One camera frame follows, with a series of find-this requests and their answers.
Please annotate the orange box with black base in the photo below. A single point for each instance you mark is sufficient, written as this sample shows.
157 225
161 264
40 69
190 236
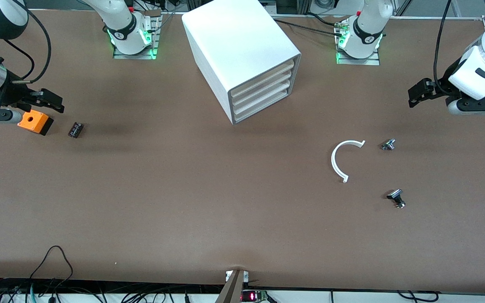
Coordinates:
32 120

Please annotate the small black electronic component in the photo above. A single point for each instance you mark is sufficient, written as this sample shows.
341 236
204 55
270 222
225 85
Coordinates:
75 129

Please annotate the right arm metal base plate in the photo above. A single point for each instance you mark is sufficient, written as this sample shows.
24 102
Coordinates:
155 42

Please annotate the aluminium frame post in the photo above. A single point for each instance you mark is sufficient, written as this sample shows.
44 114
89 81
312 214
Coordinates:
402 6

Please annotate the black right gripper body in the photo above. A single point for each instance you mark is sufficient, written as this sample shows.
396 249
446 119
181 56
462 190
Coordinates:
15 91

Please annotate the upper small metal bolt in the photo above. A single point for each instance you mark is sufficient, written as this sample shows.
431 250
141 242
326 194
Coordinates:
388 145

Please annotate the black rectangular push switch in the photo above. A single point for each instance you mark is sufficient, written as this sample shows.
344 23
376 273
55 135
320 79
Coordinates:
395 195

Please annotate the white semicircular plastic bracket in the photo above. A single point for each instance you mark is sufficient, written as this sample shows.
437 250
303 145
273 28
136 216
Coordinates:
333 162

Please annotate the device with red display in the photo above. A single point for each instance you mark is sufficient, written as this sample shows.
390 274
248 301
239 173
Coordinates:
251 296

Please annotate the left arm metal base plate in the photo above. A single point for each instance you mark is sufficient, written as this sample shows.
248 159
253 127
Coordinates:
369 62

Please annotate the white mount bracket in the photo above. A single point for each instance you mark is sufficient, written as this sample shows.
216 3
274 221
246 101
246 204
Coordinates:
227 275

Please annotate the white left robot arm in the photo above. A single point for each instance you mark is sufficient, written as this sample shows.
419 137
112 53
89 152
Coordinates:
366 29

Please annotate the brown camera mount bar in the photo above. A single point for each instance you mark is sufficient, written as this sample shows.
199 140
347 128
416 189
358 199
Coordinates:
232 292

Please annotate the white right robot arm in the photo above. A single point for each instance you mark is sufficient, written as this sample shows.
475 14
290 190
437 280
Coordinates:
124 25

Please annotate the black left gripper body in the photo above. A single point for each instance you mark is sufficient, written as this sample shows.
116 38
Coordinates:
441 89

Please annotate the white pull-out drawer tray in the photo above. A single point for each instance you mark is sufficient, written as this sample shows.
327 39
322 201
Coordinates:
263 75

